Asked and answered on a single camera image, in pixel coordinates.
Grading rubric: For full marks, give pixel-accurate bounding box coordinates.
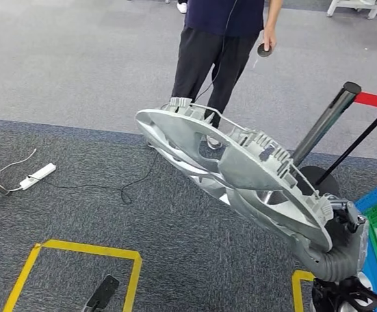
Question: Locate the black chrome belt stanchion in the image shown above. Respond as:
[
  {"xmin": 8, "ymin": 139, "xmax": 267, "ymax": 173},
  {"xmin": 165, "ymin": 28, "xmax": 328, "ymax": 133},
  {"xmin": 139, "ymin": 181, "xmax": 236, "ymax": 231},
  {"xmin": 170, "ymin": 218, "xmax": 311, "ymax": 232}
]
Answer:
[{"xmin": 291, "ymin": 81, "xmax": 363, "ymax": 170}]

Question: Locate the grey plastic wheel hubcap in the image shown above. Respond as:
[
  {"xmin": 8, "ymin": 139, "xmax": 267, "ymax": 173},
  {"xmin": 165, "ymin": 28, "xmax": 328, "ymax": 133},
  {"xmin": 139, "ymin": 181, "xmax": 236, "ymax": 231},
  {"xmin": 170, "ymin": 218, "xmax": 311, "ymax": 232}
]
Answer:
[{"xmin": 135, "ymin": 97, "xmax": 334, "ymax": 253}]

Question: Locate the yellow floor tape square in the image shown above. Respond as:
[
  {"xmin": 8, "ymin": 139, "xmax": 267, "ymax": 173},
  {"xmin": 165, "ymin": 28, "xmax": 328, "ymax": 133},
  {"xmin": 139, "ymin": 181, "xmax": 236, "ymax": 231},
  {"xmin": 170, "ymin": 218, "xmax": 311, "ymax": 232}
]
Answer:
[{"xmin": 2, "ymin": 239, "xmax": 143, "ymax": 312}]

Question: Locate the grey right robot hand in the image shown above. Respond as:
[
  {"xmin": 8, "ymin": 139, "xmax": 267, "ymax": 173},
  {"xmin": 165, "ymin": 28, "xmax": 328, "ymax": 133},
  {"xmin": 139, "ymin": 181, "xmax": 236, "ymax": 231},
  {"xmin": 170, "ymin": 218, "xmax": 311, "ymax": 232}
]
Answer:
[{"xmin": 292, "ymin": 196, "xmax": 369, "ymax": 281}]

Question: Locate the white floor cable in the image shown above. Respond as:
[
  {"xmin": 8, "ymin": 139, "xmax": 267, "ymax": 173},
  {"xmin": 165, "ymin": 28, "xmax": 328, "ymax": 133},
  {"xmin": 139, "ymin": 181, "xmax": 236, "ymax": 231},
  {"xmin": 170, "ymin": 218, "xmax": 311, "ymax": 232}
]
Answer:
[{"xmin": 0, "ymin": 148, "xmax": 37, "ymax": 192}]

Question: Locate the white table frame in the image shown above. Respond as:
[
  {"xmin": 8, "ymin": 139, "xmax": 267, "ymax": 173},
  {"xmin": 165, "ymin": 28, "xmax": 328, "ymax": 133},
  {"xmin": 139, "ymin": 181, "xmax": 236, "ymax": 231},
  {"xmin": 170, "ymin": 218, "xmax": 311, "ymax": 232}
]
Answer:
[{"xmin": 326, "ymin": 0, "xmax": 377, "ymax": 20}]

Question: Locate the black round controller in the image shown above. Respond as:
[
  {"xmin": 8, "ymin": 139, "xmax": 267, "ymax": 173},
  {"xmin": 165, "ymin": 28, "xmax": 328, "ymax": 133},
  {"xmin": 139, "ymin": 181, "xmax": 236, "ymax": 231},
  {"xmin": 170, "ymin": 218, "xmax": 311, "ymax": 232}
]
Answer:
[{"xmin": 257, "ymin": 42, "xmax": 273, "ymax": 58}]

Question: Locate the black floor cable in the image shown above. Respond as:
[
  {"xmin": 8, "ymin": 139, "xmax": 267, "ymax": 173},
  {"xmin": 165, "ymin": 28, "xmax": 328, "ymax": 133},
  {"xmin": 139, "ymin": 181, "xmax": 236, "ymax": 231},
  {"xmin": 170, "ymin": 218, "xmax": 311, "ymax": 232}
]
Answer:
[{"xmin": 27, "ymin": 0, "xmax": 239, "ymax": 206}]

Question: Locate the dark left robot hand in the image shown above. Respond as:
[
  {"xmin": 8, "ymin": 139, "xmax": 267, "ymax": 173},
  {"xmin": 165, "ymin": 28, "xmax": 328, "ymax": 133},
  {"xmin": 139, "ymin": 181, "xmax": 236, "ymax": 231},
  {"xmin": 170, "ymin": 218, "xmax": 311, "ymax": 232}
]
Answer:
[{"xmin": 81, "ymin": 274, "xmax": 120, "ymax": 312}]

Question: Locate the white power strip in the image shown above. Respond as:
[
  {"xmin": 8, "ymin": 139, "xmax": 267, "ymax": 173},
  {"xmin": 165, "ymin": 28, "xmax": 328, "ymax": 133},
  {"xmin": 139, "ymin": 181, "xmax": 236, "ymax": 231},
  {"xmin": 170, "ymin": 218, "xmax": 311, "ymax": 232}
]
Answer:
[{"xmin": 19, "ymin": 162, "xmax": 57, "ymax": 191}]

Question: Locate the thin black pole stand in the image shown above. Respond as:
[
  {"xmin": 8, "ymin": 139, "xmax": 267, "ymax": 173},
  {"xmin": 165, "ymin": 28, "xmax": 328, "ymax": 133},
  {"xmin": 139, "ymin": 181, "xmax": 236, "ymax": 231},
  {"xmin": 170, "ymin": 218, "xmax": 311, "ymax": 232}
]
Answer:
[{"xmin": 295, "ymin": 109, "xmax": 377, "ymax": 198}]

